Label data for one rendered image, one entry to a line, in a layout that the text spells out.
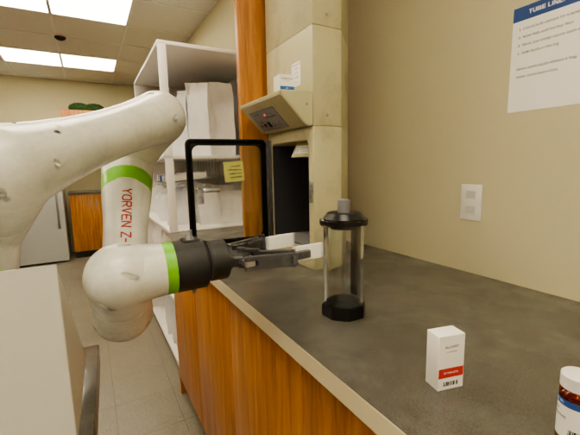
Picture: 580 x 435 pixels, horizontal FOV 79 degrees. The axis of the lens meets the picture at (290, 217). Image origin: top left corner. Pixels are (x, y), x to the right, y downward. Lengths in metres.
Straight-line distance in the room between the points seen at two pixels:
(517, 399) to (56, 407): 0.63
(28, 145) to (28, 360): 0.28
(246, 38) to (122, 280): 1.13
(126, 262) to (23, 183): 0.17
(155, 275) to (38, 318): 0.18
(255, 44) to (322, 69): 0.41
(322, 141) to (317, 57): 0.26
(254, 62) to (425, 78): 0.64
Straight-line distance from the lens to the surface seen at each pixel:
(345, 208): 0.80
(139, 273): 0.61
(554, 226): 1.17
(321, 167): 1.16
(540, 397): 0.69
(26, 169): 0.59
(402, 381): 0.65
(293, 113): 1.14
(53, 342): 0.53
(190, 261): 0.63
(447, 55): 1.37
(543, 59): 1.20
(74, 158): 0.65
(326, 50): 1.23
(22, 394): 0.56
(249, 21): 1.55
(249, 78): 1.49
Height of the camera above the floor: 1.29
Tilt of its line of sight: 8 degrees down
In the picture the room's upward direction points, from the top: 1 degrees counter-clockwise
